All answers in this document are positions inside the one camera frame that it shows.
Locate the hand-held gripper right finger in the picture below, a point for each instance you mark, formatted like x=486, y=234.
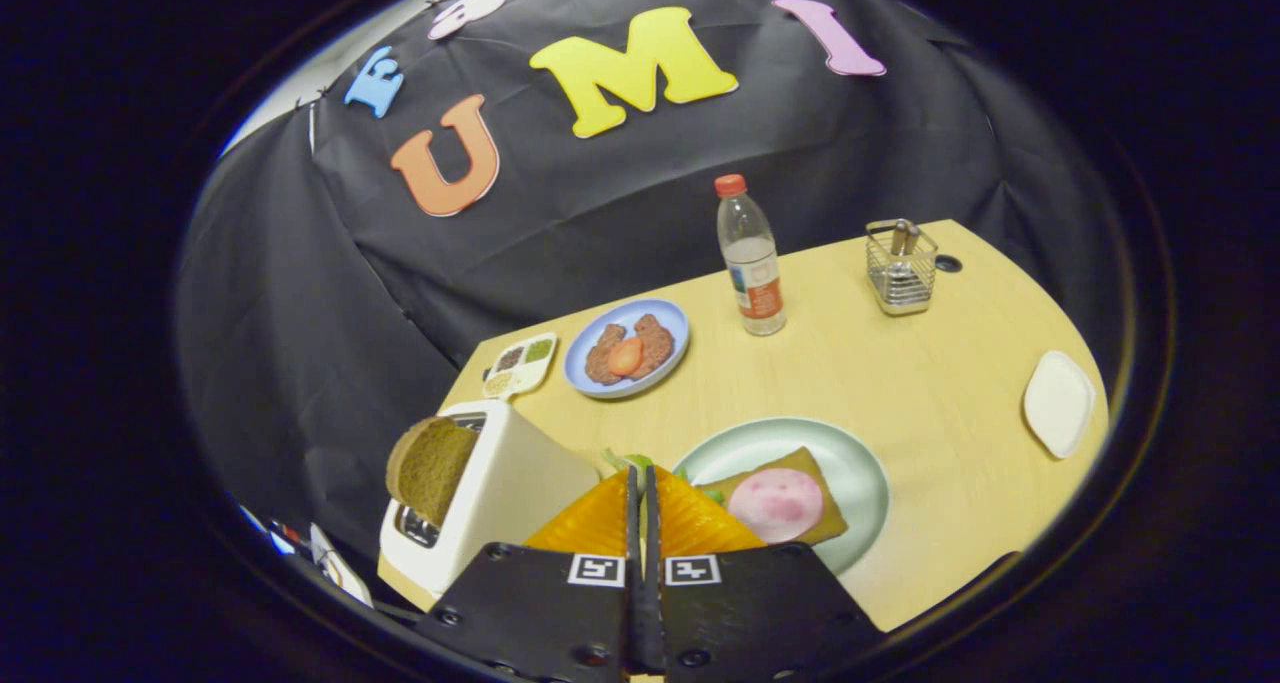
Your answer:
x=750, y=613

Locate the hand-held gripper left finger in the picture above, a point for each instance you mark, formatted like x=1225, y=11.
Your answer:
x=540, y=613

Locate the dark brown bread slice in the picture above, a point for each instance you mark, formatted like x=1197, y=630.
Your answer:
x=435, y=473

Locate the green lettuce leaf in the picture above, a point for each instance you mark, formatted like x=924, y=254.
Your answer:
x=632, y=460

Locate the pink ham slice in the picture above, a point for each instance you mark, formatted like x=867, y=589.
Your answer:
x=775, y=503

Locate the light brown bread slice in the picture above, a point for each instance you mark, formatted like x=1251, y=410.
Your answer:
x=832, y=525

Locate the white toaster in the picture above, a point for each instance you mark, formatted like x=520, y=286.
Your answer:
x=520, y=483

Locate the pale green plate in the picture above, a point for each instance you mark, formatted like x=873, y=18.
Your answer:
x=850, y=473

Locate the white printed sheet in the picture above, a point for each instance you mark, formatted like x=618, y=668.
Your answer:
x=335, y=563

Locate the white divided seasoning tray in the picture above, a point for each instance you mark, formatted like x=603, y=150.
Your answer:
x=520, y=375

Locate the blue plate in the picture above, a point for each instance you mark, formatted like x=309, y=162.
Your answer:
x=575, y=368

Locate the brown meat patty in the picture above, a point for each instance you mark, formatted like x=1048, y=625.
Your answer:
x=600, y=358
x=660, y=343

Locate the red tomato slice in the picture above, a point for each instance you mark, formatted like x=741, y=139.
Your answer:
x=625, y=356

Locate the clear bottle with red cap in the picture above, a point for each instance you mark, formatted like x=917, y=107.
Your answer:
x=750, y=263

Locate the white square dish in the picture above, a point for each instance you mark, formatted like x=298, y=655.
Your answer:
x=1058, y=403

